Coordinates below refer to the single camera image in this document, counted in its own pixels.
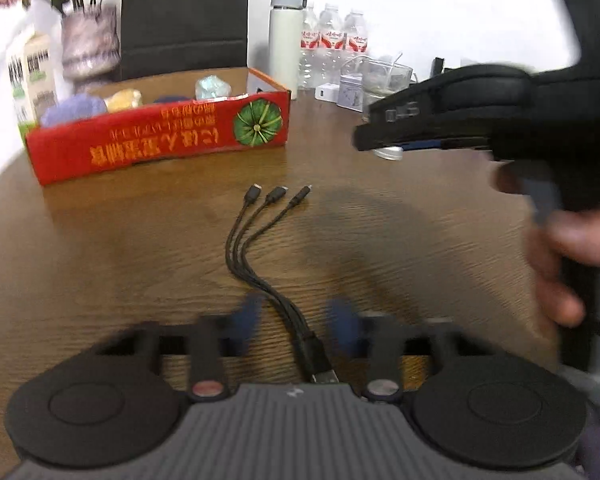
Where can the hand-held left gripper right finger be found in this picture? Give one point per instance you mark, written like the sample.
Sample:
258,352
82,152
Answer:
342,325

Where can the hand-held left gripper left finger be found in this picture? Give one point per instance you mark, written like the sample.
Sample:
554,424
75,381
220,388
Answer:
247,320

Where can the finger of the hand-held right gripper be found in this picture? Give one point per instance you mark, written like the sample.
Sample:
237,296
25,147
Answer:
410,107
430,136

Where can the white round disc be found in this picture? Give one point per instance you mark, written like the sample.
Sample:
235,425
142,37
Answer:
391,154

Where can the red cardboard box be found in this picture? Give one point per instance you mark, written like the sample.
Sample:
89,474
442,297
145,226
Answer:
155,145

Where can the iridescent plastic bag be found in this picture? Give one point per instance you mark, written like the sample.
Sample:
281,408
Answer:
211,87

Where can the yellow white plush hamster toy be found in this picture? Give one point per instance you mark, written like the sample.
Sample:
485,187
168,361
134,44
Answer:
125,100

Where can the purple cloth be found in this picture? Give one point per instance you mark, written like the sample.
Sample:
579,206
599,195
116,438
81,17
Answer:
75,108

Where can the wooden desktop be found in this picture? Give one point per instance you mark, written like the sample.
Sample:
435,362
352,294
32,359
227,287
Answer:
130,260

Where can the person's right hand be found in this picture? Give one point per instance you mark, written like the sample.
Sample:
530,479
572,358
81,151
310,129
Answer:
585,237

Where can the glass cup with straw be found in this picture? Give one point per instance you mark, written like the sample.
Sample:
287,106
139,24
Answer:
385,77

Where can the black tube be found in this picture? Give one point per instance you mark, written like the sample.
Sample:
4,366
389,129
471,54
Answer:
437,65

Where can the small printed tin box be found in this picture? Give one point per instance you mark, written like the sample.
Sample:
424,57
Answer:
350,92

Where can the white charger block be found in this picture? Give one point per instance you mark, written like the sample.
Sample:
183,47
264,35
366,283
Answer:
325,94

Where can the clear water bottle red label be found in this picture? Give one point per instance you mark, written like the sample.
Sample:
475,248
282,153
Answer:
330,45
357,37
310,55

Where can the white thermos bottle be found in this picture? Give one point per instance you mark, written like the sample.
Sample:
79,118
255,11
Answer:
285,35

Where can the black paper bag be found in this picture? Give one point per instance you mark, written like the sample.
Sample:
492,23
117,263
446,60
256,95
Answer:
185,15

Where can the purple textured vase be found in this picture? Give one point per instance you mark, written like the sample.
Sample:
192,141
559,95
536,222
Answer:
90,42

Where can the white milk carton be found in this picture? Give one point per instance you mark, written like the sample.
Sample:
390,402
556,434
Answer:
35,80

